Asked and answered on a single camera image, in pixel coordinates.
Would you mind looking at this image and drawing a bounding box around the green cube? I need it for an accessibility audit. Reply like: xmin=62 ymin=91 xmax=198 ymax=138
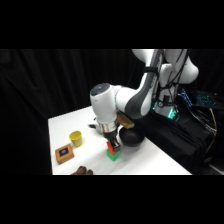
xmin=106 ymin=149 xmax=122 ymax=162

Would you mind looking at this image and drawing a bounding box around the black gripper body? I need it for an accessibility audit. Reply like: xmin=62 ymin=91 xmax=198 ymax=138
xmin=101 ymin=129 xmax=120 ymax=144

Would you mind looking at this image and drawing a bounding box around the orange box with blue print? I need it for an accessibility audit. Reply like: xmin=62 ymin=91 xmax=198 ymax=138
xmin=54 ymin=143 xmax=75 ymax=165

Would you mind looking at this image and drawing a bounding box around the brown wooden block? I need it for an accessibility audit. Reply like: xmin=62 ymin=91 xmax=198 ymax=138
xmin=116 ymin=112 xmax=136 ymax=130

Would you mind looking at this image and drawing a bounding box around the black cable bundle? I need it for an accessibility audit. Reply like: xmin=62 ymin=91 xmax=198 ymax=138
xmin=155 ymin=49 xmax=190 ymax=108

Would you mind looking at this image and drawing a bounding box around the yellow cup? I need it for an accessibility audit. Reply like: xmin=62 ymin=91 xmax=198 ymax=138
xmin=68 ymin=130 xmax=84 ymax=148

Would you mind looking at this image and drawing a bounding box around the black curtain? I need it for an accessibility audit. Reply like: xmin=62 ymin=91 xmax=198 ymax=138
xmin=0 ymin=49 xmax=224 ymax=175

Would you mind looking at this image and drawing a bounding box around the black bowl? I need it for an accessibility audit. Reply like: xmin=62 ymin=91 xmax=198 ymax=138
xmin=118 ymin=126 xmax=146 ymax=148

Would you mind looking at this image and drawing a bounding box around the yellow cable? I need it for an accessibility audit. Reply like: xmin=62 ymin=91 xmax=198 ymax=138
xmin=208 ymin=107 xmax=219 ymax=137

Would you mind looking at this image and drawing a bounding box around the red cube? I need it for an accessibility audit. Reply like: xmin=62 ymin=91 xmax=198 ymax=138
xmin=106 ymin=141 xmax=115 ymax=153

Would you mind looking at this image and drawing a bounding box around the black robot stand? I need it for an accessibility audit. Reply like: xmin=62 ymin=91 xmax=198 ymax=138
xmin=138 ymin=96 xmax=223 ymax=175

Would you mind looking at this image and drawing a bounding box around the small green light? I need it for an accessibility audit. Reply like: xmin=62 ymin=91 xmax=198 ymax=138
xmin=167 ymin=107 xmax=181 ymax=123

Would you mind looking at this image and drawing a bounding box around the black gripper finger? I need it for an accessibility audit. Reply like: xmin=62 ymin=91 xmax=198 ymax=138
xmin=112 ymin=140 xmax=121 ymax=155

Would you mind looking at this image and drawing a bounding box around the blue lit keyboard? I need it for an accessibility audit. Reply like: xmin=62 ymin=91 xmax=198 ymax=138
xmin=195 ymin=90 xmax=220 ymax=108

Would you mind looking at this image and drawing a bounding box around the brown plush toy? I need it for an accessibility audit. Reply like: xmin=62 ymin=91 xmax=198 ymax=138
xmin=70 ymin=165 xmax=95 ymax=176

